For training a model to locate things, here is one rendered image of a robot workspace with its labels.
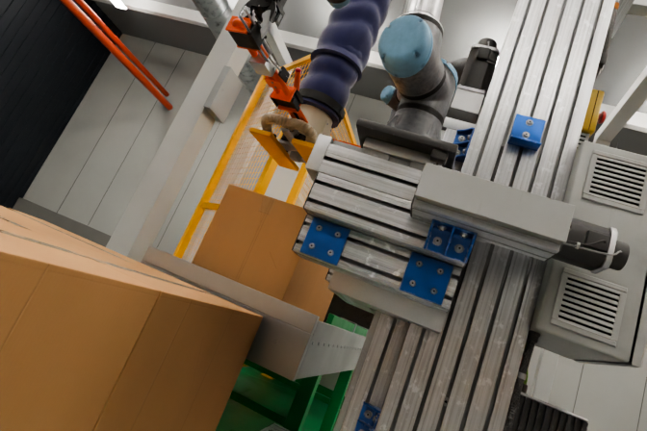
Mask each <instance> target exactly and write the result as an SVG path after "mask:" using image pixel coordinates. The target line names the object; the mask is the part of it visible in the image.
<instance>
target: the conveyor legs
mask: <svg viewBox="0 0 647 431"><path fill-rule="evenodd" d="M244 364H245V365H247V366H249V367H252V368H255V369H257V370H259V371H261V372H263V373H265V374H267V375H268V376H270V377H272V378H274V379H276V380H278V381H280V382H282V383H284V384H287V385H289V386H291V387H293V388H295V389H297V392H296V395H295V398H294V400H293V403H292V405H291V408H290V411H289V413H288V416H287V417H286V416H284V415H282V414H280V413H278V412H276V411H275V410H273V409H271V408H269V407H268V406H266V405H264V404H262V403H260V402H258V401H256V400H254V399H252V398H250V397H248V396H246V395H244V394H242V393H239V392H237V391H235V390H232V393H231V395H230V397H229V398H231V399H233V400H234V401H236V402H238V403H240V404H242V405H244V406H246V407H247V408H249V409H251V410H253V411H255V412H256V413H258V414H260V415H262V416H264V417H266V418H269V419H271V420H273V421H275V422H277V423H278V424H280V425H282V426H283V427H284V428H286V429H288V430H290V431H301V429H302V426H303V424H304V422H305V419H306V417H307V414H308V411H309V409H310V406H311V403H312V401H313V398H316V399H318V400H320V401H322V402H324V403H326V404H328V406H327V409H326V412H325V415H324V417H323V422H322V425H321V427H320V430H319V431H332V429H333V426H334V424H335V421H336V418H337V416H338V413H339V411H340V408H341V405H342V402H343V399H344V397H345V394H346V391H347V388H348V385H349V381H350V379H351V376H352V373H353V370H347V371H341V372H340V374H339V377H338V380H337V383H336V385H335V388H334V391H333V394H332V396H331V398H329V397H327V396H325V395H323V394H321V393H317V392H316V390H317V388H318V386H319V383H320V380H321V378H322V376H321V375H318V376H312V377H306V378H301V380H300V383H298V382H295V381H291V380H289V379H287V378H285V377H283V376H281V375H279V374H277V373H275V372H273V371H271V370H268V369H266V368H263V367H261V366H259V365H257V364H255V363H253V362H251V361H250V360H248V359H246V360H245V362H244Z"/></svg>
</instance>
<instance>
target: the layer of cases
mask: <svg viewBox="0 0 647 431"><path fill-rule="evenodd" d="M262 319H263V317H262V316H260V315H258V314H255V313H253V312H251V311H249V310H247V309H245V308H243V307H240V306H238V305H236V304H234V303H231V302H229V301H227V300H224V299H222V298H220V297H218V296H215V295H213V294H211V293H208V292H206V291H204V290H201V289H199V288H197V287H195V286H192V285H190V284H188V283H185V282H183V281H181V280H179V279H176V278H174V277H172V276H169V275H167V274H165V273H163V272H161V271H159V270H157V269H155V268H152V267H150V266H146V265H144V264H142V263H140V262H137V261H135V260H133V259H130V258H128V257H126V256H124V255H121V254H119V253H117V252H115V251H113V250H111V249H109V248H106V247H104V246H102V245H100V244H97V243H95V242H93V241H89V240H87V239H85V238H82V237H80V236H78V235H76V234H73V233H71V232H69V231H66V230H65V229H63V228H61V227H58V226H56V225H54V224H51V223H49V222H47V221H45V220H42V219H39V218H37V217H34V216H31V215H26V214H24V213H21V212H19V211H16V210H13V209H11V208H8V207H5V206H2V205H0V431H216V429H217V426H218V424H219V422H220V418H221V416H222V413H223V411H224V408H225V406H226V404H227V401H228V399H229V397H230V395H231V393H232V390H233V388H234V386H235V383H236V381H237V379H238V376H239V374H240V371H241V369H242V367H243V364H244V362H245V360H246V356H247V353H248V351H249V350H250V347H251V345H252V343H253V340H254V338H255V335H256V333H257V331H258V328H259V326H260V324H261V321H262Z"/></svg>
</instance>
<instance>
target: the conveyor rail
mask: <svg viewBox="0 0 647 431"><path fill-rule="evenodd" d="M312 335H313V337H312V339H311V342H310V343H309V346H308V349H307V351H306V354H305V356H304V359H303V362H302V364H301V367H300V369H299V372H298V376H297V379H300V378H306V377H312V376H318V375H324V374H329V373H335V372H341V371H347V370H353V369H355V367H356V365H357V362H358V359H359V356H360V353H361V351H362V348H363V345H364V342H365V340H366V338H367V337H364V336H361V335H359V334H356V333H352V332H351V331H348V330H345V329H342V328H339V327H336V326H334V325H331V324H328V323H325V322H322V321H318V324H317V326H316V329H315V331H314V334H312Z"/></svg>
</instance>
